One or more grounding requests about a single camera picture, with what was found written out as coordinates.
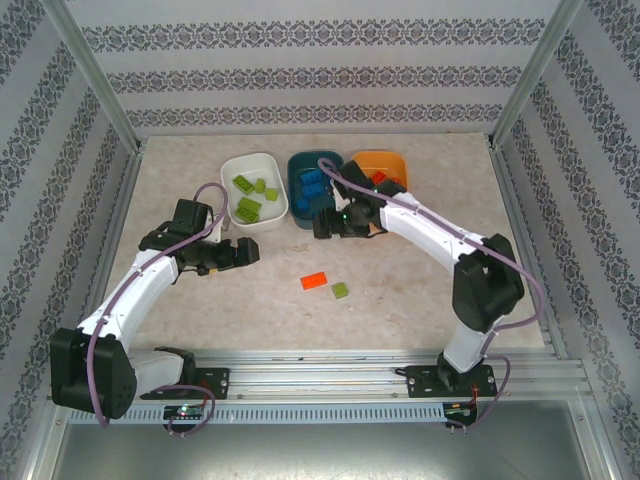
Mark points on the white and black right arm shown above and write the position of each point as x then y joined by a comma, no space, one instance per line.
425,225

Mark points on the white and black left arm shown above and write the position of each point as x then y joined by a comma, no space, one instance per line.
140,285

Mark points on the teal plastic container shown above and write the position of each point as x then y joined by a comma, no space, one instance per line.
300,220

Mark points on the white plastic container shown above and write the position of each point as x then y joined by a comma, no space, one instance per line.
272,212

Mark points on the orange plastic container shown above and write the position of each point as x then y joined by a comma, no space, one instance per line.
385,161

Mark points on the small circuit board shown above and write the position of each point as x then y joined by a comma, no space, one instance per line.
185,411
460,411

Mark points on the aluminium side rail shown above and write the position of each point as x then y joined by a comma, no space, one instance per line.
126,190
556,345

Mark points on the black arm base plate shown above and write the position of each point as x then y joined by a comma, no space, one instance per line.
215,382
422,382

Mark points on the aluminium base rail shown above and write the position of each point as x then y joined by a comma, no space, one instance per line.
320,375

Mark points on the aluminium frame post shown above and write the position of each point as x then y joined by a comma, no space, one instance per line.
532,75
97,75

